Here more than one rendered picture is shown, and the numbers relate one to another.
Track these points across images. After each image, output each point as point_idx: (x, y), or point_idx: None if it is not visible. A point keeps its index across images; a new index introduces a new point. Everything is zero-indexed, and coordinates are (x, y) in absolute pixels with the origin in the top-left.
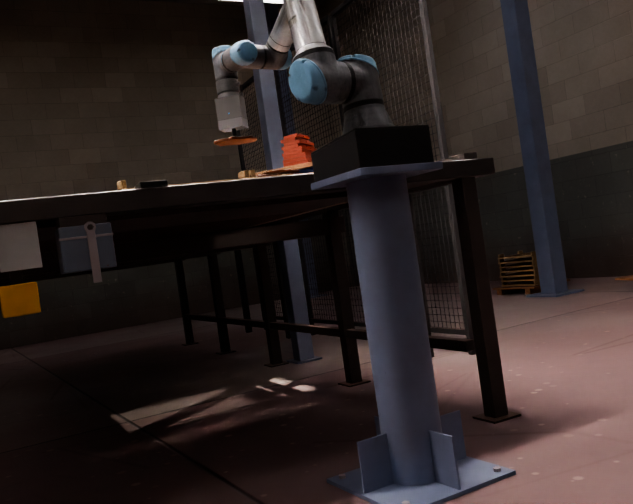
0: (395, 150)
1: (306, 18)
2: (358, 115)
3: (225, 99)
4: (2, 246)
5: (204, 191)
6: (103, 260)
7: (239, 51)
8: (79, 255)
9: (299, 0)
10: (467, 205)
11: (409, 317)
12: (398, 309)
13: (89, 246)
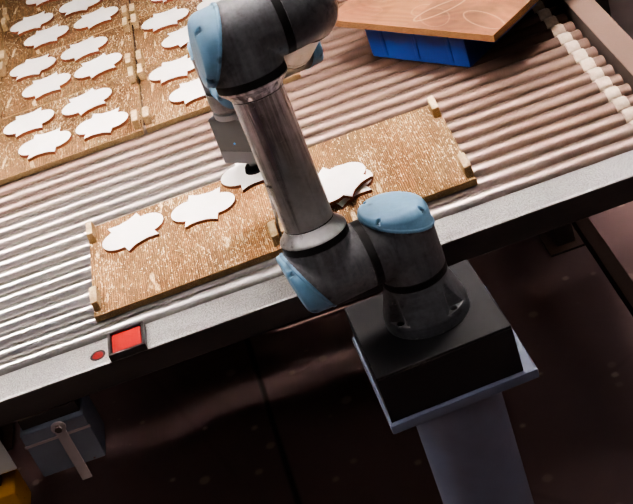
0: (451, 381)
1: (287, 195)
2: (398, 304)
3: (224, 123)
4: None
5: (202, 340)
6: (87, 454)
7: (221, 100)
8: (55, 456)
9: (272, 165)
10: None
11: None
12: None
13: (64, 447)
